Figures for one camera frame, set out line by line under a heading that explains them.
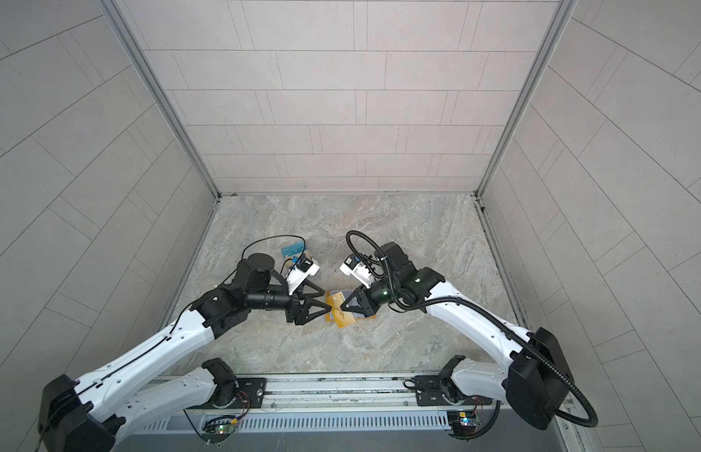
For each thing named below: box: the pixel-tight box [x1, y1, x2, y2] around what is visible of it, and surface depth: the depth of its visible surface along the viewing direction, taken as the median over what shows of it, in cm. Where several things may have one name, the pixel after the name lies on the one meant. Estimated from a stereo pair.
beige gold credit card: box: [326, 290, 356, 325], surface depth 70 cm
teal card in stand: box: [280, 241, 308, 258], surface depth 95 cm
